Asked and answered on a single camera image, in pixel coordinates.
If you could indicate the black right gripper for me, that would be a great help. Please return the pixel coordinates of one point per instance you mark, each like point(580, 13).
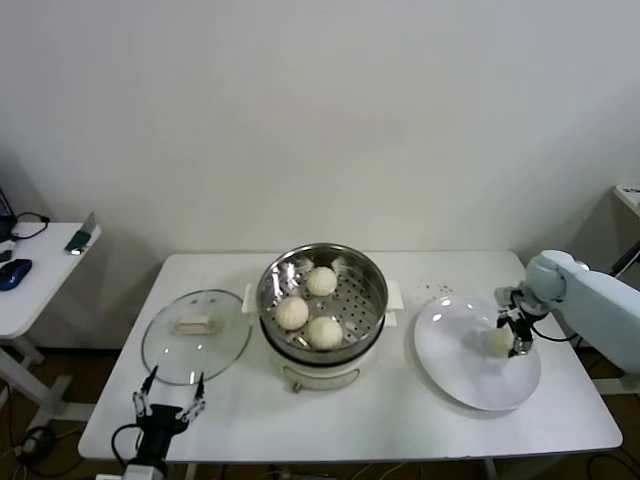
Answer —
point(527, 311)

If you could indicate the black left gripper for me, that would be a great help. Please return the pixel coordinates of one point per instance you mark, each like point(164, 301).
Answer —
point(157, 425)

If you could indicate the white steamed baozi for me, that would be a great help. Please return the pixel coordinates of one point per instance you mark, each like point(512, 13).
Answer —
point(324, 332)
point(292, 312)
point(321, 281)
point(500, 344)

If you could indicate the round glass pot lid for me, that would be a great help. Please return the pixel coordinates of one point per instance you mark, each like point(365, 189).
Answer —
point(195, 325)

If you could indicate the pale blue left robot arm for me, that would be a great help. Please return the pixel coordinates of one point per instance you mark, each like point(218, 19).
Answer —
point(147, 472)

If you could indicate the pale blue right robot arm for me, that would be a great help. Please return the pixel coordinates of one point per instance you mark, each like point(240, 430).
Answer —
point(595, 310)

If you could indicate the stainless steel steamer basket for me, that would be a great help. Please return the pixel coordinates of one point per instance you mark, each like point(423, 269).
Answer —
point(360, 305)

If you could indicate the large white plate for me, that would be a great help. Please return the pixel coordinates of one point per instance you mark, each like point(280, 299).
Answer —
point(450, 350)

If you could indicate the scattered dark crumbs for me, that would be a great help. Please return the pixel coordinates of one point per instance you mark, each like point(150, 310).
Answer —
point(444, 287)

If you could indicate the white stand base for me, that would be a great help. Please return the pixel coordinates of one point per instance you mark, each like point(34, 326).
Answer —
point(625, 385)

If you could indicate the white floor power strip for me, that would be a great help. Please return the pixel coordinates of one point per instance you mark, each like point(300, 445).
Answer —
point(30, 445)

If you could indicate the cream electric cooker base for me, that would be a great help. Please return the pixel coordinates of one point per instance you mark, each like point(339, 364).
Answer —
point(320, 375)

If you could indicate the white side table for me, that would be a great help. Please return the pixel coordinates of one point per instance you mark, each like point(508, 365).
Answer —
point(35, 300)

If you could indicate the beige cabinet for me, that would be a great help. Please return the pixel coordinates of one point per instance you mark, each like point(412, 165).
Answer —
point(627, 200)

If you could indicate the green tipped tool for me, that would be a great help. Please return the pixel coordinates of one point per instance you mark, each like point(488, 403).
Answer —
point(79, 242)

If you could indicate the blue computer mouse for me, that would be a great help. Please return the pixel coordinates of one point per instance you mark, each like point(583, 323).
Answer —
point(14, 274)

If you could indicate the laptop with blue screen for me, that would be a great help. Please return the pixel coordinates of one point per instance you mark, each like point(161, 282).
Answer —
point(4, 202)

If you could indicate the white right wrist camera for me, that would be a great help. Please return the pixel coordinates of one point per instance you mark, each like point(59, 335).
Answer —
point(505, 296)

